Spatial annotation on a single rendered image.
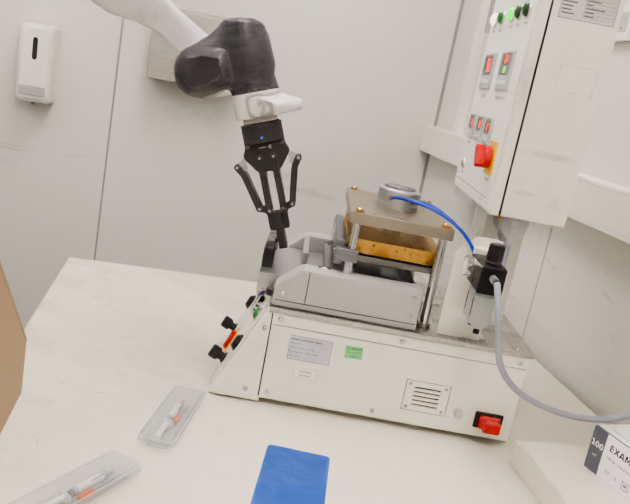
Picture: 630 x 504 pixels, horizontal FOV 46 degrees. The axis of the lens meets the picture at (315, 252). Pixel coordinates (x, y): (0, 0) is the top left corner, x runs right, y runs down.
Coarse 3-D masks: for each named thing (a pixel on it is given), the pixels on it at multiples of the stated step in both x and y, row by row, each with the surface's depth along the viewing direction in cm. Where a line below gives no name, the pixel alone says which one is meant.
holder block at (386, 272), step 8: (328, 248) 145; (328, 256) 138; (328, 264) 133; (336, 264) 140; (360, 264) 137; (368, 264) 138; (376, 264) 139; (360, 272) 131; (368, 272) 132; (376, 272) 134; (384, 272) 141; (392, 272) 142; (400, 272) 138; (408, 272) 138; (400, 280) 131; (408, 280) 132
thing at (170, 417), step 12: (168, 396) 120; (180, 396) 121; (192, 396) 122; (168, 408) 116; (180, 408) 117; (192, 408) 118; (156, 420) 112; (168, 420) 112; (180, 420) 113; (144, 432) 108; (156, 432) 108; (168, 432) 109
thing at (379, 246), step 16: (368, 240) 128; (384, 240) 131; (400, 240) 133; (416, 240) 136; (432, 240) 139; (368, 256) 129; (384, 256) 129; (400, 256) 129; (416, 256) 129; (432, 256) 129
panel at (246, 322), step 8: (256, 296) 153; (264, 304) 132; (248, 312) 148; (264, 312) 127; (240, 320) 152; (248, 320) 139; (256, 320) 128; (240, 328) 143; (248, 328) 131; (240, 344) 128; (224, 352) 142; (232, 352) 130; (224, 360) 133; (216, 368) 137; (216, 376) 130
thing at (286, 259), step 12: (276, 252) 144; (288, 252) 146; (300, 252) 148; (312, 252) 150; (276, 264) 136; (288, 264) 137; (300, 264) 134; (312, 264) 140; (264, 276) 129; (276, 276) 129; (264, 288) 130
